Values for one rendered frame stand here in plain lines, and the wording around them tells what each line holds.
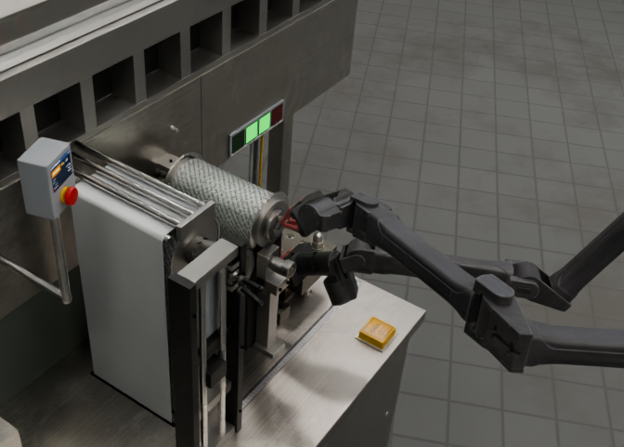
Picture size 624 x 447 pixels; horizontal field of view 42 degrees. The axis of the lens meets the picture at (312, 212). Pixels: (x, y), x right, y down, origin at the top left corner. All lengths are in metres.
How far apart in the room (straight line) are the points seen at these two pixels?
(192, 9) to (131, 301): 0.67
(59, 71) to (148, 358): 0.62
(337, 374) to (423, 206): 2.17
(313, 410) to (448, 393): 1.36
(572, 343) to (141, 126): 1.05
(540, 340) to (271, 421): 0.77
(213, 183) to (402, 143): 2.74
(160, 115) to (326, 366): 0.72
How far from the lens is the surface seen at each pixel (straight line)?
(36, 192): 1.28
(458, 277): 1.46
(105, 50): 1.75
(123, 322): 1.79
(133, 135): 1.89
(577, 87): 5.46
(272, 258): 1.85
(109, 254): 1.67
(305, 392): 1.96
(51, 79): 1.67
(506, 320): 1.35
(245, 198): 1.83
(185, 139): 2.05
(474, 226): 4.02
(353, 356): 2.05
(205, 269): 1.45
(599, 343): 1.39
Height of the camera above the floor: 2.40
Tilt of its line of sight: 38 degrees down
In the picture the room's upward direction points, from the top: 5 degrees clockwise
